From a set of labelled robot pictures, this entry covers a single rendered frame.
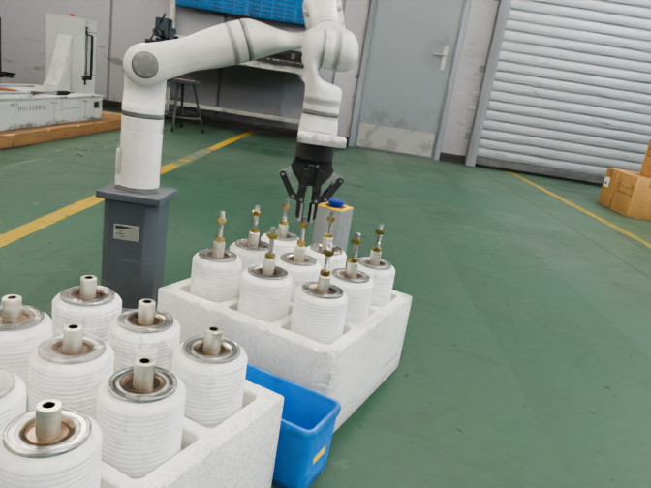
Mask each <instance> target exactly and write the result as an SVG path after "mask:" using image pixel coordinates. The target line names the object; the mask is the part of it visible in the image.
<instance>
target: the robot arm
mask: <svg viewBox="0 0 651 488"><path fill-rule="evenodd" d="M302 10H303V16H304V22H305V27H306V31H305V32H301V33H292V32H287V31H283V30H280V29H277V28H274V27H271V26H269V25H267V24H264V23H262V22H259V21H256V20H254V19H250V18H243V19H239V20H234V21H230V22H226V23H222V24H219V25H216V26H213V27H210V28H207V29H204V30H201V31H200V32H197V33H195V34H192V35H190V36H187V37H184V38H180V39H175V40H168V41H162V42H155V43H141V44H136V45H134V46H131V47H130V48H129V49H128V50H127V52H126V53H125V56H124V59H123V68H124V71H125V76H124V93H123V101H122V116H121V136H120V147H118V148H117V149H116V163H115V183H114V189H117V190H121V191H123V192H127V193H133V194H156V193H158V192H159V185H160V168H161V155H162V141H163V128H164V113H165V102H166V87H167V80H168V79H171V78H173V77H176V76H181V75H184V74H187V73H190V72H194V71H200V70H209V69H217V68H223V67H229V66H233V65H238V64H241V63H245V62H249V61H253V60H256V59H260V58H263V57H266V56H269V55H273V54H276V53H280V52H284V51H289V50H294V49H299V48H301V50H302V58H303V65H304V73H305V93H304V101H303V109H302V114H301V118H300V122H299V127H298V134H297V141H296V148H295V155H294V160H293V162H292V163H291V166H290V167H288V168H285V169H279V174H280V176H281V179H282V181H283V183H284V185H285V187H286V190H287V192H288V194H289V196H290V198H293V199H295V200H296V208H295V216H296V217H297V219H298V221H299V222H302V217H303V210H304V198H305V193H306V189H307V186H312V197H311V202H310V205H309V211H308V218H307V221H308V223H312V220H315V219H316V215H317V209H318V204H319V203H322V202H328V200H329V199H330V198H331V197H332V196H333V194H334V193H335V192H336V191H337V190H338V188H339V187H340V186H341V185H342V184H343V182H344V180H343V179H342V178H341V177H340V176H338V175H337V174H335V173H334V169H333V166H332V162H333V155H334V149H335V147H337V148H346V144H347V140H346V139H345V138H344V137H338V136H337V130H338V115H339V109H340V104H341V97H342V91H341V89H340V88H339V87H338V86H336V85H334V84H331V83H329V82H326V81H324V80H322V79H321V78H320V76H319V74H318V69H320V68H321V69H325V70H331V71H336V72H347V71H349V70H350V69H351V68H352V67H353V66H354V65H355V64H356V62H357V58H358V43H357V38H356V37H355V35H354V34H353V33H352V32H350V31H349V30H347V29H345V21H344V14H343V7H342V2H341V0H303V4H302ZM292 172H293V173H294V175H295V177H296V179H297V181H298V182H299V183H298V191H297V193H296V192H294V190H293V187H292V185H291V183H290V181H289V179H291V177H292V176H291V173H292ZM330 176H331V179H330V183H331V184H330V185H329V186H328V187H327V189H326V190H325V191H324V192H323V194H322V195H321V196H320V193H321V188H322V185H323V184H324V183H325V182H326V181H327V180H328V179H329V177H330Z"/></svg>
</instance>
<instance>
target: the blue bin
mask: <svg viewBox="0 0 651 488"><path fill-rule="evenodd" d="M245 380H247V381H250V382H251V383H253V384H257V385H260V386H262V387H264V388H266V389H268V390H271V391H273V392H275V393H277V394H280V395H282V396H283V397H284V404H283V410H282V416H281V423H280V430H279V437H278V443H277V449H276V456H275V463H274V470H273V477H272V482H271V485H273V486H275V487H277V488H309V486H310V485H311V484H312V483H313V482H314V481H315V480H316V478H317V477H318V476H319V475H320V474H321V473H322V472H323V470H324V469H325V467H326V460H327V455H328V452H329V447H330V443H331V439H332V434H333V430H334V426H335V421H336V417H337V416H338V415H339V413H340V411H341V404H340V403H339V402H338V401H337V400H335V399H332V398H330V397H327V396H325V395H324V394H321V393H319V392H316V391H314V390H312V389H309V388H307V387H304V386H302V385H300V384H297V383H295V382H292V381H289V380H286V379H284V378H281V377H279V376H277V375H274V374H272V373H269V372H267V371H266V370H263V369H261V368H258V367H256V366H254V365H251V364H249V363H247V368H246V376H245Z"/></svg>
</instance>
